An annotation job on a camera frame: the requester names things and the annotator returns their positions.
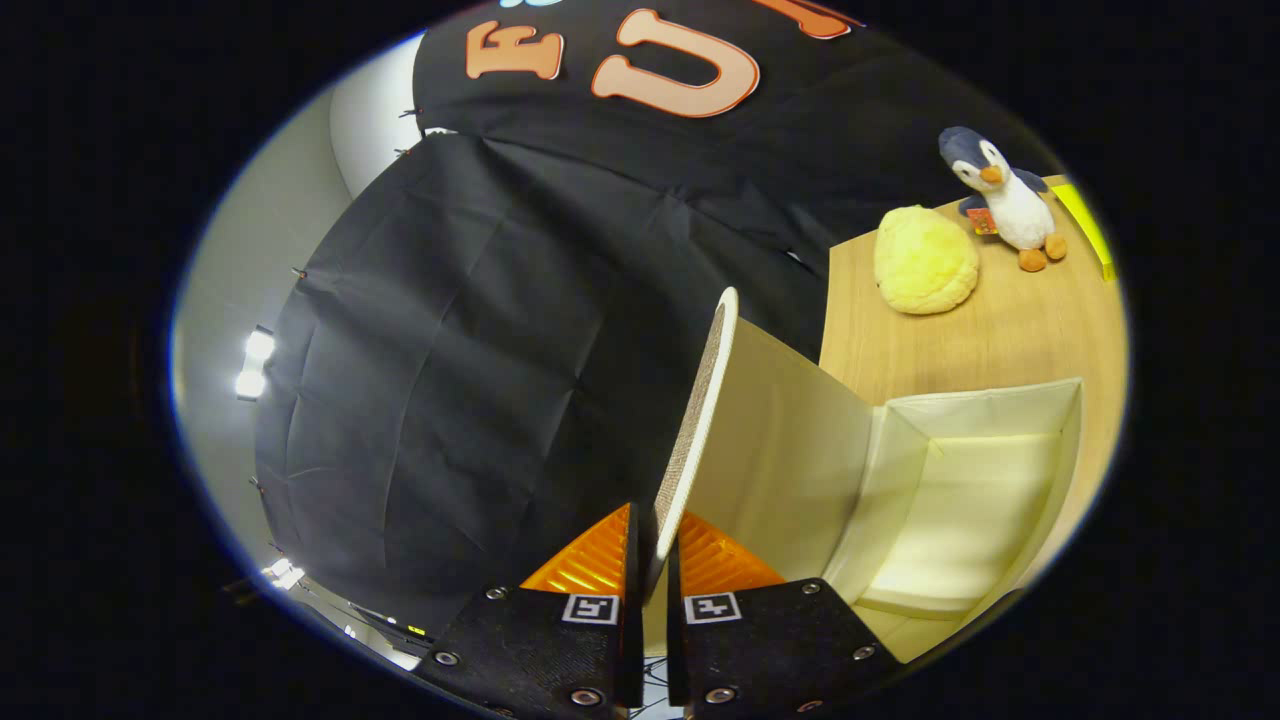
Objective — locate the penguin plush toy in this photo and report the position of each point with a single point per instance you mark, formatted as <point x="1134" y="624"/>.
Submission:
<point x="1012" y="205"/>

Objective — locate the yellow book with red circle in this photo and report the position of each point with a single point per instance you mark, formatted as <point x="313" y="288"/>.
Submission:
<point x="1088" y="225"/>

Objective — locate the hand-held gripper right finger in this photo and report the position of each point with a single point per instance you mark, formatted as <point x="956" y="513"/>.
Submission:
<point x="770" y="640"/>

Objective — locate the beige fabric storage box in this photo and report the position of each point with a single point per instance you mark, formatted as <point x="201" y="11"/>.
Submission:
<point x="780" y="450"/>

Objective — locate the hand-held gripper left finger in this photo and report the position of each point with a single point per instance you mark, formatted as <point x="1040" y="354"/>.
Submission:
<point x="540" y="650"/>

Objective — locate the yellow round plush toy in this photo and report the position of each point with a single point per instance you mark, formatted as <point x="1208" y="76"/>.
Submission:
<point x="925" y="262"/>

